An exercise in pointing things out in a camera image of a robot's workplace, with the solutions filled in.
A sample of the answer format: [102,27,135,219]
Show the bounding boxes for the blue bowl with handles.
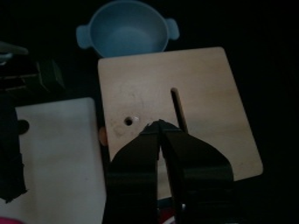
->
[75,0,182,58]

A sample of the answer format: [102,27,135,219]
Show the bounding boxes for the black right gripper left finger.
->
[102,119,164,224]

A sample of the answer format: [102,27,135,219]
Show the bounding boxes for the flat pink dough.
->
[0,216,24,224]

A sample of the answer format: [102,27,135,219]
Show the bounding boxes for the wooden box with slotted lid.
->
[98,46,264,200]

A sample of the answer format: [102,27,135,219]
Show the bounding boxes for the wooden block with green dot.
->
[0,58,67,95]

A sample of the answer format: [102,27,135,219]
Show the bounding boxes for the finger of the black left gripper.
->
[0,95,29,204]

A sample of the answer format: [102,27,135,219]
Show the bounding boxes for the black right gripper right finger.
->
[158,119,238,224]

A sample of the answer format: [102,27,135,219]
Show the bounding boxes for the white cutting board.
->
[0,96,108,224]

